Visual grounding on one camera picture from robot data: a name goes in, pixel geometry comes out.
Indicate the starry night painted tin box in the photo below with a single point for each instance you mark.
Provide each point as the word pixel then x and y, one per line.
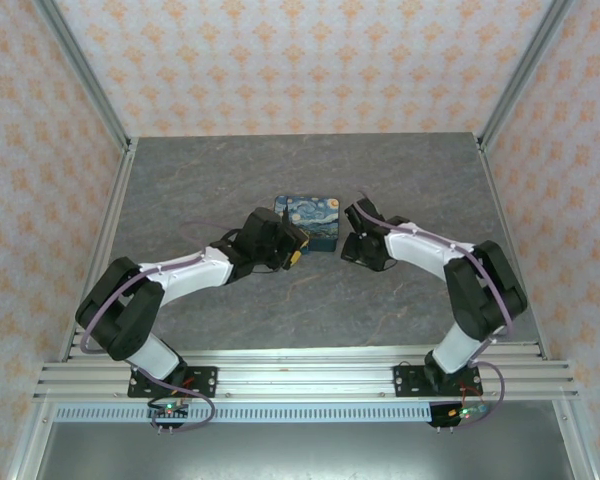
pixel 315 215

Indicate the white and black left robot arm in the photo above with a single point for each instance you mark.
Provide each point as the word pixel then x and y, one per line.
pixel 190 272

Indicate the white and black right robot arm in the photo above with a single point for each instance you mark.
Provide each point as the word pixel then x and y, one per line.
pixel 420 250

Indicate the right circuit board with LEDs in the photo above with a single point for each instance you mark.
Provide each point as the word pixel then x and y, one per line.
pixel 460 414

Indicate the circuit board with leds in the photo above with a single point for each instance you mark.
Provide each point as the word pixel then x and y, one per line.
pixel 169 411
pixel 460 414

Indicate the grey metal panel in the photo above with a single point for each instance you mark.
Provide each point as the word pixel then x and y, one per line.
pixel 305 450

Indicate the left circuit board with LEDs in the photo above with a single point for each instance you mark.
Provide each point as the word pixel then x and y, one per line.
pixel 169 411

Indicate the narrow aluminium cross rail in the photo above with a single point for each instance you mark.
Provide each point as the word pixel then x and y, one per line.
pixel 305 352

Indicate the wide aluminium cross rail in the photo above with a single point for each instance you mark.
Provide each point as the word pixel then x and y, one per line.
pixel 305 382

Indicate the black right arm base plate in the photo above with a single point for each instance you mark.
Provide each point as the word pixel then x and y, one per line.
pixel 405 380

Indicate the aluminium table side rail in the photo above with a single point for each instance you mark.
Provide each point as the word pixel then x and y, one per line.
pixel 106 235
pixel 505 225

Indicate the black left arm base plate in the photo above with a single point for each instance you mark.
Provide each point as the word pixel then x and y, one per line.
pixel 205 375

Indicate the aluminium frame post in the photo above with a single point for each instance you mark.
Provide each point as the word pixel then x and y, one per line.
pixel 524 70
pixel 84 70

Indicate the aluminium frame leg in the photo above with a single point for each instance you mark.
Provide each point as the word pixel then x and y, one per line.
pixel 31 445
pixel 572 440

